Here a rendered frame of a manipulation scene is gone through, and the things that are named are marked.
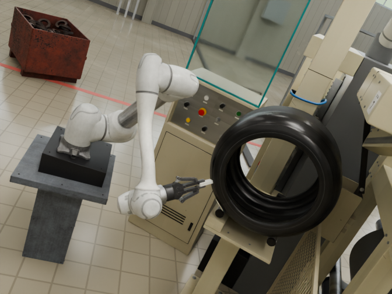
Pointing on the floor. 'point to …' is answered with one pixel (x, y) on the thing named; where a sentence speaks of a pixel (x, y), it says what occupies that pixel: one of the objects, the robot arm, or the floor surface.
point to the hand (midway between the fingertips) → (205, 182)
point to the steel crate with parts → (47, 46)
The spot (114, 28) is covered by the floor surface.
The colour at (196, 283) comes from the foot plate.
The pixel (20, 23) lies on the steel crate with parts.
